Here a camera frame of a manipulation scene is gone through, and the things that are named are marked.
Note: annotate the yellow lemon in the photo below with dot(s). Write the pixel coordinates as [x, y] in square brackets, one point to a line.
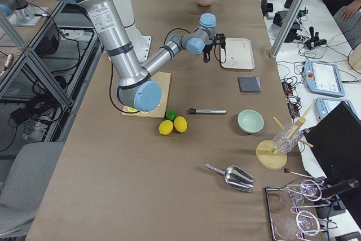
[180, 124]
[166, 127]

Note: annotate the wine glass rack tray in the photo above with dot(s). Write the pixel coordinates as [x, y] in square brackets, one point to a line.
[292, 210]

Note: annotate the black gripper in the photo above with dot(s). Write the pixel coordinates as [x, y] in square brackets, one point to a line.
[207, 47]

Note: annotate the mint green bowl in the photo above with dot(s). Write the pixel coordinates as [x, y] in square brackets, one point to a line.
[250, 121]

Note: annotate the grey office chair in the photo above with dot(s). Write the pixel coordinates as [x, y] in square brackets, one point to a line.
[25, 186]

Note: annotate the steel muddler black tip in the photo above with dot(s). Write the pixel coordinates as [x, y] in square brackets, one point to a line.
[195, 111]

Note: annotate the blue teach pendant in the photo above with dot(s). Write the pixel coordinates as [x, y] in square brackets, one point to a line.
[325, 105]
[323, 78]

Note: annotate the steel ice scoop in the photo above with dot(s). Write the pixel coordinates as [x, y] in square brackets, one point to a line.
[235, 177]

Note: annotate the green lime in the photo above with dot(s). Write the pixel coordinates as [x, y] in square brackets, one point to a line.
[171, 115]

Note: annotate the bamboo cutting board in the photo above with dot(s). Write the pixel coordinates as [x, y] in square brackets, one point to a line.
[163, 79]

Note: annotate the yellow lemon lower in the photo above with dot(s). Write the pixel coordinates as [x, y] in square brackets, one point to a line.
[166, 127]

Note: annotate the blue teach pendant near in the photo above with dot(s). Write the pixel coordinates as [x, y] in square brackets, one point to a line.
[325, 105]

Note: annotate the aluminium frame post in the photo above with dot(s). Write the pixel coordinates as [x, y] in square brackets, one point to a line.
[285, 28]

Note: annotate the wooden mug tree stand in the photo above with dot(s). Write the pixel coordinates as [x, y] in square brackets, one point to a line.
[273, 153]

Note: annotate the yellow lemon upper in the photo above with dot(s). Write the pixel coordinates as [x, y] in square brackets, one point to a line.
[180, 124]

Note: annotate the blue teach pendant far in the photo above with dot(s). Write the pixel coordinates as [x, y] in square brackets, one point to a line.
[323, 78]

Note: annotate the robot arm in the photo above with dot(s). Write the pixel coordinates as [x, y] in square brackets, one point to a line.
[135, 87]

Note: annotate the clear glass on stand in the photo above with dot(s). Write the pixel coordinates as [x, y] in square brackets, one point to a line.
[286, 139]

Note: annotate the grey folded cloth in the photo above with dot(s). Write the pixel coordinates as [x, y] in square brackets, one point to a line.
[249, 84]

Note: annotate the black laptop monitor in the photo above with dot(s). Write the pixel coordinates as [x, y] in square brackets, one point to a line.
[336, 143]

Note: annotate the cream rabbit tray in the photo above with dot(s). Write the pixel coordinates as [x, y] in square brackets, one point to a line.
[238, 54]

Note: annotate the lemon slice lower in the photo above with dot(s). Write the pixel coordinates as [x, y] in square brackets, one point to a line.
[130, 109]

